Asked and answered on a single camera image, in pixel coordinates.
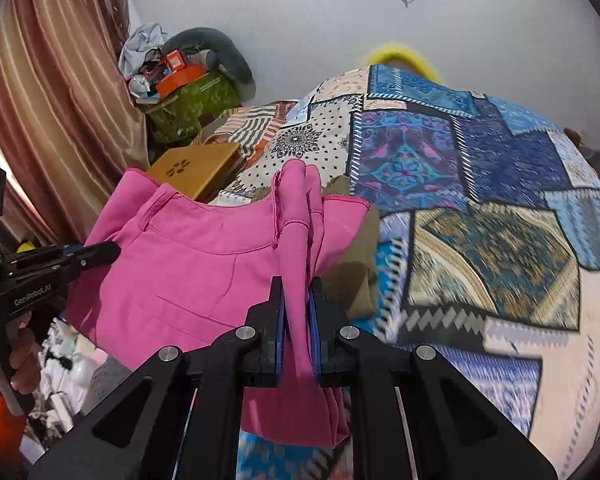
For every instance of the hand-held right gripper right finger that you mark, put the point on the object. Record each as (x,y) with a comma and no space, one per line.
(314,340)

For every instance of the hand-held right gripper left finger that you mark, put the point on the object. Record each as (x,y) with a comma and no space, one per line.
(279,350)

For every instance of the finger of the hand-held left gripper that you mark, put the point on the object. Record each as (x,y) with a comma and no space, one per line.
(55,251)
(75,266)

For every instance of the pink pants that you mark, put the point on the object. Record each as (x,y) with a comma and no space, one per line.
(190,260)

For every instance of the person's left hand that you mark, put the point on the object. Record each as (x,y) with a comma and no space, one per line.
(27,355)

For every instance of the olive green garment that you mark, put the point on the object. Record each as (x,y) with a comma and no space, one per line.
(352,280)

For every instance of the pile of white clutter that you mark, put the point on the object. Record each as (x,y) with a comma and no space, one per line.
(70,360)

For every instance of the bamboo lap desk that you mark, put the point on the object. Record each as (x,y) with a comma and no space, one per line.
(195,170)

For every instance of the striped pink curtain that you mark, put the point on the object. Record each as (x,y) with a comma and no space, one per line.
(50,85)

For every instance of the green patterned storage box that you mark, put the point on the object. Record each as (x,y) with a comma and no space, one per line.
(195,105)

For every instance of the orange flat box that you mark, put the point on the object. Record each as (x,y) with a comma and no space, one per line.
(180,80)

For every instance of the pale grey crumpled cloth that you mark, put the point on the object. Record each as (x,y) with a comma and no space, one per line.
(142,45)

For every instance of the small red box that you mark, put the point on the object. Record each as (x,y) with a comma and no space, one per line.
(176,61)

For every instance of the blue patchwork blanket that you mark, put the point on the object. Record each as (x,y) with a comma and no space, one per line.
(480,185)

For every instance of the striped orange bed sheet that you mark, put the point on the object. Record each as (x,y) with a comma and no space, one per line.
(255,120)

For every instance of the grey neck pillow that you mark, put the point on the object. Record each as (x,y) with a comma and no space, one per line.
(230,55)

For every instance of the yellow foam tube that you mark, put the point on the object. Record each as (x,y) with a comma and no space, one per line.
(405,55)

